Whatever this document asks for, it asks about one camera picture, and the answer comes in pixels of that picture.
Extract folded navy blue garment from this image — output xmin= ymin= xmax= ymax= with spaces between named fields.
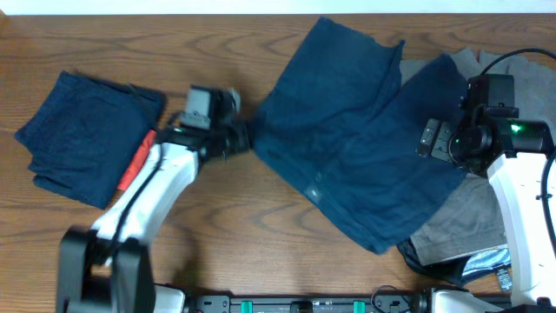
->
xmin=15 ymin=71 xmax=166 ymax=210

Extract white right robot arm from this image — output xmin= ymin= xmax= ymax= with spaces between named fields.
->
xmin=416 ymin=106 xmax=555 ymax=312

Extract grey shirt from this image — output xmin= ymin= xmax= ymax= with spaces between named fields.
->
xmin=399 ymin=46 xmax=556 ymax=267

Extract folded red garment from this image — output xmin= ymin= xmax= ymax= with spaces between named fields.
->
xmin=117 ymin=130 xmax=156 ymax=191

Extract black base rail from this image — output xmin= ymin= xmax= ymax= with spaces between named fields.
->
xmin=151 ymin=284 xmax=513 ymax=313

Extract teal blue shorts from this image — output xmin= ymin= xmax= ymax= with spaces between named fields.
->
xmin=252 ymin=17 xmax=467 ymax=254

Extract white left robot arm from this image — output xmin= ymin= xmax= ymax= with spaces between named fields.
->
xmin=56 ymin=85 xmax=250 ymax=313

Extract dark patterned garment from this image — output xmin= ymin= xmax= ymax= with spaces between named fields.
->
xmin=397 ymin=239 xmax=513 ymax=292

